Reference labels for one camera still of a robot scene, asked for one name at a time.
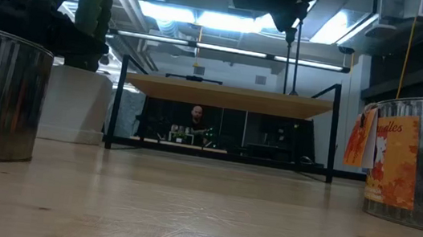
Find person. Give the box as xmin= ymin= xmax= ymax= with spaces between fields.
xmin=181 ymin=104 xmax=214 ymax=148

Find hanging linear light fixture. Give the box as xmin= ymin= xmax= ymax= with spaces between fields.
xmin=106 ymin=27 xmax=352 ymax=75

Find ceiling light panel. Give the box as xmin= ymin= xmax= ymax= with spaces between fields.
xmin=136 ymin=0 xmax=198 ymax=26
xmin=309 ymin=4 xmax=381 ymax=51
xmin=194 ymin=5 xmax=290 ymax=39

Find black ceiling camera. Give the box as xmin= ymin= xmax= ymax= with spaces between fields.
xmin=337 ymin=45 xmax=356 ymax=57

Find short black candlestick holder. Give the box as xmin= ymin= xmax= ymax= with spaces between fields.
xmin=277 ymin=25 xmax=299 ymax=96

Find wooden background desk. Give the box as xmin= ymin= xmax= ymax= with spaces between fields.
xmin=127 ymin=135 xmax=229 ymax=155

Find white plant pot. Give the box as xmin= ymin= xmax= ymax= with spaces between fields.
xmin=36 ymin=63 xmax=116 ymax=148

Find yellow power cable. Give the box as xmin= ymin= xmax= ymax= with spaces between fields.
xmin=394 ymin=14 xmax=419 ymax=101

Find tall black candlestick holder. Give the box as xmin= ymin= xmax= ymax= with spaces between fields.
xmin=287 ymin=19 xmax=309 ymax=98

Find green cactus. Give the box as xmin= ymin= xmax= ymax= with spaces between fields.
xmin=67 ymin=0 xmax=115 ymax=74

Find wooden shelf black metal frame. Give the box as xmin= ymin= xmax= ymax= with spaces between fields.
xmin=103 ymin=52 xmax=345 ymax=185

